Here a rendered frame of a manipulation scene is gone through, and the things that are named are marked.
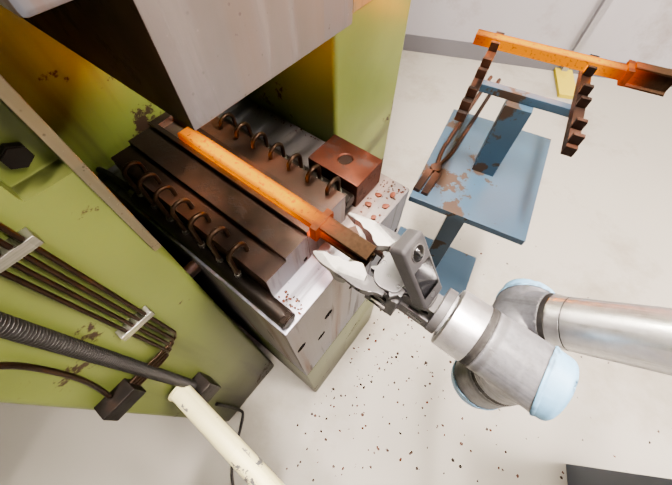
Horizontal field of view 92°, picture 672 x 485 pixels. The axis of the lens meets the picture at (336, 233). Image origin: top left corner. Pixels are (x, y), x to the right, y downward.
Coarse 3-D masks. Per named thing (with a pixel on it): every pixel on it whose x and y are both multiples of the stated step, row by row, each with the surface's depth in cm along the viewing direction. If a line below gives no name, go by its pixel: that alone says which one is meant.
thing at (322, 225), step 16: (192, 144) 61; (208, 144) 60; (224, 160) 58; (240, 160) 58; (240, 176) 56; (256, 176) 56; (272, 192) 55; (288, 192) 55; (288, 208) 53; (304, 208) 53; (320, 224) 50; (336, 224) 51; (336, 240) 50; (352, 240) 49; (352, 256) 50; (368, 256) 48
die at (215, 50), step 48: (96, 0) 20; (144, 0) 17; (192, 0) 19; (240, 0) 22; (288, 0) 25; (336, 0) 29; (96, 48) 25; (144, 48) 20; (192, 48) 21; (240, 48) 24; (288, 48) 27; (144, 96) 26; (192, 96) 23; (240, 96) 26
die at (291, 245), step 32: (160, 128) 64; (224, 128) 65; (128, 160) 62; (160, 160) 61; (192, 160) 61; (256, 160) 61; (192, 192) 58; (224, 192) 57; (256, 192) 56; (320, 192) 57; (224, 224) 55; (256, 224) 53; (288, 224) 53; (256, 256) 51; (288, 256) 51
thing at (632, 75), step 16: (480, 32) 77; (512, 48) 75; (528, 48) 74; (544, 48) 74; (560, 48) 74; (560, 64) 74; (576, 64) 72; (592, 64) 71; (608, 64) 70; (624, 64) 70; (640, 64) 68; (624, 80) 70; (640, 80) 70; (656, 80) 69
